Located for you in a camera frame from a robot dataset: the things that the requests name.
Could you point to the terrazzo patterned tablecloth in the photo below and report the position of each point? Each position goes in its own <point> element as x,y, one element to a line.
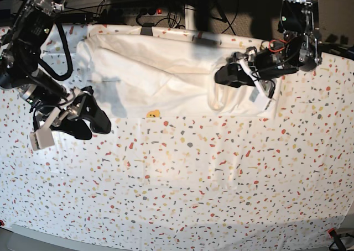
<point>190,182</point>

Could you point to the white printed T-shirt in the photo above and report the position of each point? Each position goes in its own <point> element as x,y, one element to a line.
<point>137,76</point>

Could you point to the white metal table leg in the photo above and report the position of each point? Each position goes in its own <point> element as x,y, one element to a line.
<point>189,12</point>

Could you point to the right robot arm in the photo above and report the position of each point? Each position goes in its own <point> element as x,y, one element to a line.
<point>21,65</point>

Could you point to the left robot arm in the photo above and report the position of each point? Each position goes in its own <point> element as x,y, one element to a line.
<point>297,50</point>

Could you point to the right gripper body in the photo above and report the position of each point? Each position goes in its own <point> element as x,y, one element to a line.
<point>46,116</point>

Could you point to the black power strip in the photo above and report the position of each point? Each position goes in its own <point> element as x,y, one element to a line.
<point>82,16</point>

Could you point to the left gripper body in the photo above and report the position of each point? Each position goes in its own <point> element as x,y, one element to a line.
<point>248,74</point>

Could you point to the black table clamp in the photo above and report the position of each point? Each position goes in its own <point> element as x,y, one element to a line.
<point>146,29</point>

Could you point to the red clamp right corner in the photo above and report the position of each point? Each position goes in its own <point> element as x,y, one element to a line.
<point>337,243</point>

